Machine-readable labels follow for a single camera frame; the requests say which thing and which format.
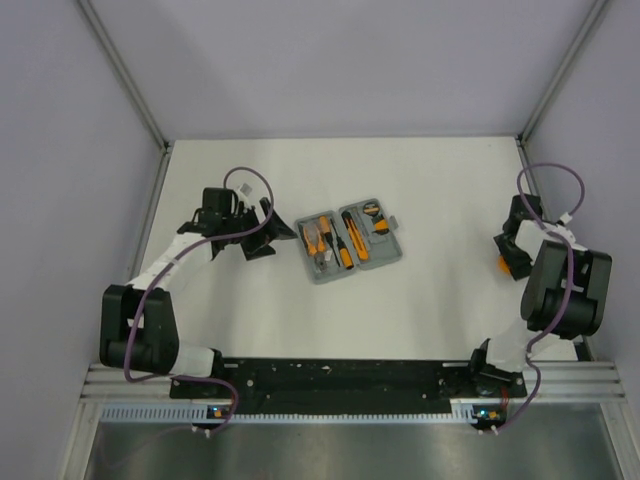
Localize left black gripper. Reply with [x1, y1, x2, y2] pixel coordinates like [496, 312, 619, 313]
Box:
[222, 198, 296, 260]

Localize orange pliers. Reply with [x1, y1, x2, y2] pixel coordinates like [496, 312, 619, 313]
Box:
[301, 220, 334, 274]

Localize orange tape measure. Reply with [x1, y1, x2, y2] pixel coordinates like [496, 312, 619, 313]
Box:
[498, 256, 511, 275]

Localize orange black screwdriver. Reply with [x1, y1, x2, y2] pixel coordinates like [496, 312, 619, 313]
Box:
[318, 216, 333, 248]
[331, 220, 354, 270]

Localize orange utility knife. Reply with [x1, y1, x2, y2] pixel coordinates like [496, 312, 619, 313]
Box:
[341, 211, 369, 262]

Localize grey plastic tool case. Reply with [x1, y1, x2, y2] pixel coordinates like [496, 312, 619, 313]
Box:
[294, 198, 403, 285]

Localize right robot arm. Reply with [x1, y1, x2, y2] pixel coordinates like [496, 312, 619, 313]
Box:
[466, 194, 613, 396]

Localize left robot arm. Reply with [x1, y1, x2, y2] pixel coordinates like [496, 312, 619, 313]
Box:
[99, 188, 297, 397]

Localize black round tape roll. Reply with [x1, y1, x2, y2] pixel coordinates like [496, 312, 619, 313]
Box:
[362, 202, 380, 217]

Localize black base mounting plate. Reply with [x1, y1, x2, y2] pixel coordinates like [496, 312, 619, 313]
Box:
[169, 357, 530, 415]

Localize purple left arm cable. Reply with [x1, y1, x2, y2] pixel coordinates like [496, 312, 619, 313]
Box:
[123, 166, 276, 437]

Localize white slotted cable duct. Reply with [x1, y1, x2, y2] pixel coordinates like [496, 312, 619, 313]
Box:
[101, 404, 500, 425]

